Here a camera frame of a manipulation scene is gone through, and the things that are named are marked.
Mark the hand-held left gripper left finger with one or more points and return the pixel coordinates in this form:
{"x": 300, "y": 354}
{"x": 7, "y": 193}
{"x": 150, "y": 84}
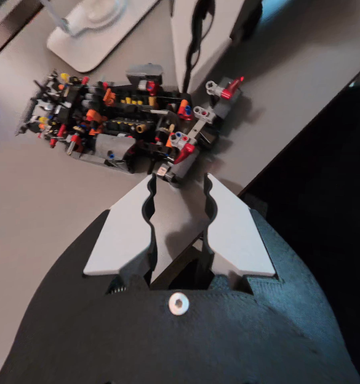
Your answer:
{"x": 117, "y": 240}

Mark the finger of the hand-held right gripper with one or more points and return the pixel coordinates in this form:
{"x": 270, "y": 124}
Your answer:
{"x": 180, "y": 36}
{"x": 219, "y": 30}

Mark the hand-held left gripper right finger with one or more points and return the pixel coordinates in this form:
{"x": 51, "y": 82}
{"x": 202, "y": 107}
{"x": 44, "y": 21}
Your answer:
{"x": 243, "y": 240}

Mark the multicoloured lego car model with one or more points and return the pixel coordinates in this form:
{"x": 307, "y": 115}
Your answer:
{"x": 123, "y": 126}

